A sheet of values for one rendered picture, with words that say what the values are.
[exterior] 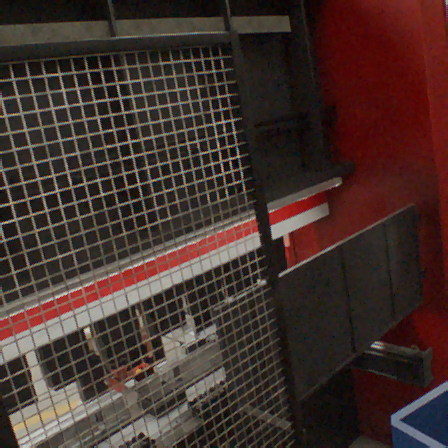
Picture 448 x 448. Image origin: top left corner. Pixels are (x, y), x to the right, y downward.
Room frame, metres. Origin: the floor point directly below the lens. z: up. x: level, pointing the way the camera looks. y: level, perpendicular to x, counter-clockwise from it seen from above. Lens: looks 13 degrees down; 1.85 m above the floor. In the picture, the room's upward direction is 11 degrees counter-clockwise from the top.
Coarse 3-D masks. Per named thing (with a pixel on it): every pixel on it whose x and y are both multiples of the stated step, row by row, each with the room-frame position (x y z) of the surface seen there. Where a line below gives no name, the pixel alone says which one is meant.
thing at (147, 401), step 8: (128, 384) 1.57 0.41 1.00; (136, 384) 1.56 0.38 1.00; (168, 384) 1.46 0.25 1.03; (144, 392) 1.44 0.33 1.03; (160, 392) 1.42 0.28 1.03; (168, 392) 1.42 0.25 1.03; (184, 392) 1.43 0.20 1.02; (144, 400) 1.41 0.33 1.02; (168, 400) 1.39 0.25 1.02; (144, 408) 1.41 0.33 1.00; (152, 408) 1.37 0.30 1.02; (160, 408) 1.36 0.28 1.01; (160, 416) 1.36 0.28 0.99
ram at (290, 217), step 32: (320, 192) 2.36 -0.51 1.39; (288, 224) 2.19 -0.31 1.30; (160, 256) 1.74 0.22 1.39; (192, 256) 1.83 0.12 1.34; (224, 256) 1.93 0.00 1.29; (96, 288) 1.56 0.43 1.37; (128, 288) 1.64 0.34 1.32; (160, 288) 1.72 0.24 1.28; (0, 320) 1.36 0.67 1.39; (32, 320) 1.42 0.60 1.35; (0, 352) 1.34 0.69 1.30
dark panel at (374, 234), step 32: (384, 224) 1.83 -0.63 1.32; (416, 224) 1.98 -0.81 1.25; (320, 256) 1.56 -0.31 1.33; (352, 256) 1.69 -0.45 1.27; (384, 256) 1.82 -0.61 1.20; (416, 256) 1.98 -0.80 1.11; (256, 288) 1.36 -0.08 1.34; (288, 288) 1.46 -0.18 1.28; (320, 288) 1.56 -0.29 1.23; (352, 288) 1.66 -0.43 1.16; (384, 288) 1.81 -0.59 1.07; (416, 288) 1.97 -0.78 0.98; (224, 320) 1.28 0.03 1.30; (256, 320) 1.36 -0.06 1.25; (288, 320) 1.44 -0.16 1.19; (320, 320) 1.54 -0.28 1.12; (352, 320) 1.64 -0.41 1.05; (384, 320) 1.79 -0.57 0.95; (224, 352) 1.26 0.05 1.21; (320, 352) 1.53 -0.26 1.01; (352, 352) 1.64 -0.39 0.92; (256, 384) 1.33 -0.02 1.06; (320, 384) 1.50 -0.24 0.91
